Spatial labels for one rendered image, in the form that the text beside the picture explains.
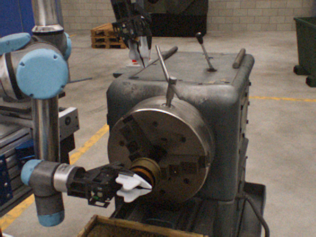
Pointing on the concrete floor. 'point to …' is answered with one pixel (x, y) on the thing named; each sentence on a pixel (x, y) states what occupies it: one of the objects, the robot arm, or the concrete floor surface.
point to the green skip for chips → (306, 48)
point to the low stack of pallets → (106, 37)
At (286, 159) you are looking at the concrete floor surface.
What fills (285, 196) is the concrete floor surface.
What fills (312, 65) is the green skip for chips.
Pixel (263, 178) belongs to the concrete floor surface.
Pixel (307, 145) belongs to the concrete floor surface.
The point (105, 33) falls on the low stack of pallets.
